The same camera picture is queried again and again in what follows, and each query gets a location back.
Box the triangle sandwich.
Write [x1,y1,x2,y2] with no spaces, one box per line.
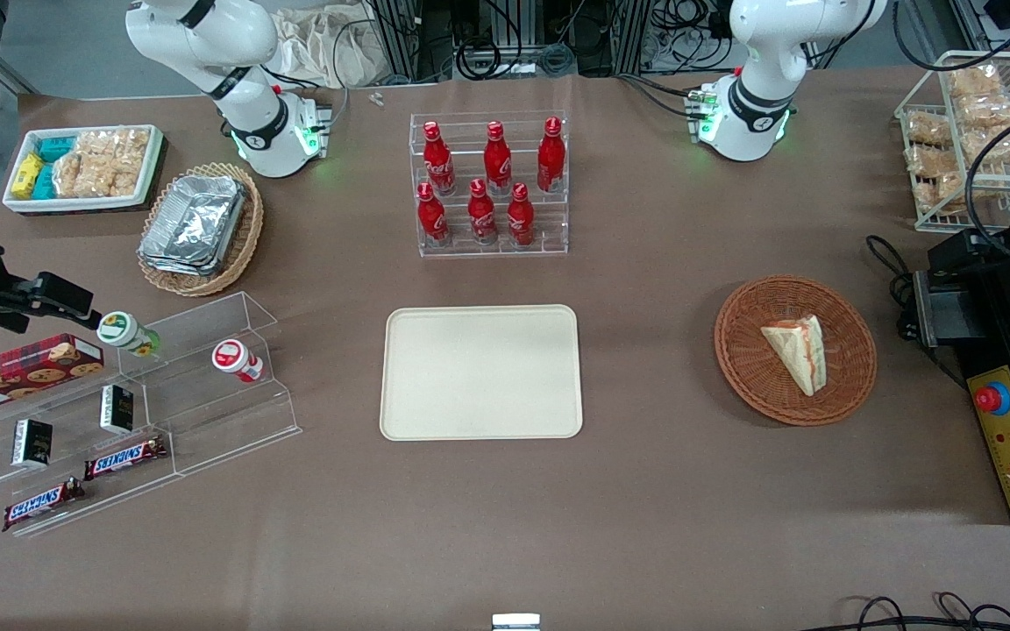
[760,315,827,397]

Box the aluminium foil tray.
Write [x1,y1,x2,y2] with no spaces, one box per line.
[138,174,249,278]

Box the light oval wicker basket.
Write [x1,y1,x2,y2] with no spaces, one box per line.
[136,162,265,298]

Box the cream plastic tray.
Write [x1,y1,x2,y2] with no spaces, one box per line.
[380,304,584,441]

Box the brown wicker basket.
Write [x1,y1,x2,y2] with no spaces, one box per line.
[714,275,878,428]

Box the red tartan cookie box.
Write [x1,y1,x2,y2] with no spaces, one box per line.
[0,334,106,419]

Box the green lid yoghurt cup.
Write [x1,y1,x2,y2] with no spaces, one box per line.
[96,311,161,358]

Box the yellow snack packet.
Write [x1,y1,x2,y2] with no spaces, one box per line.
[11,152,46,199]

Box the clear rice cracker bag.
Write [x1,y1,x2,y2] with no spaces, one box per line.
[906,145,953,181]
[106,156,146,198]
[53,151,110,199]
[904,112,953,148]
[75,129,152,167]
[957,92,1010,131]
[978,123,1010,167]
[913,171,966,216]
[948,66,1004,99]

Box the small black chocolate box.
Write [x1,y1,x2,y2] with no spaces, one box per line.
[100,384,135,436]
[12,418,54,469]

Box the white rectangular snack bin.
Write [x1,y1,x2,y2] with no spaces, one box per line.
[2,124,164,214]

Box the snickers chocolate bar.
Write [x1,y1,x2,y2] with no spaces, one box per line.
[2,477,87,534]
[84,436,168,482]

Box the red lid yoghurt cup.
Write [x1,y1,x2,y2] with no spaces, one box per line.
[211,338,267,384]

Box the clear acrylic stepped shelf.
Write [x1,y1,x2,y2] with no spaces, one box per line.
[0,291,302,537]

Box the beige crumpled paper bag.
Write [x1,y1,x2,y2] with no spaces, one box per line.
[273,7,392,89]

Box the red cola bottle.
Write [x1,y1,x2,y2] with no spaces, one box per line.
[483,121,513,195]
[537,117,566,193]
[417,182,451,247]
[422,121,457,195]
[468,179,499,245]
[507,182,536,246]

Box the clear acrylic bottle rack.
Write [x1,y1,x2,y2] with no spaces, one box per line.
[409,111,570,259]

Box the dark grey flat box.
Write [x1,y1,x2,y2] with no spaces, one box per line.
[913,268,990,349]

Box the black block device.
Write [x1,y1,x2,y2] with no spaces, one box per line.
[926,228,1010,274]

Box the black arm base cable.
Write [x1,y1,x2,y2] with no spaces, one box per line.
[258,65,332,99]
[617,74,709,120]

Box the aluminium profile frame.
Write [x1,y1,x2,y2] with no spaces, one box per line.
[369,0,646,84]

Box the black cable bundle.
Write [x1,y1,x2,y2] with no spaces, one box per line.
[866,235,920,343]

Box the white wire rack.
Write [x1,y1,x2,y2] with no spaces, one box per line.
[895,51,1010,233]

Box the black looped cable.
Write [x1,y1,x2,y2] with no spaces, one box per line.
[825,593,1010,631]

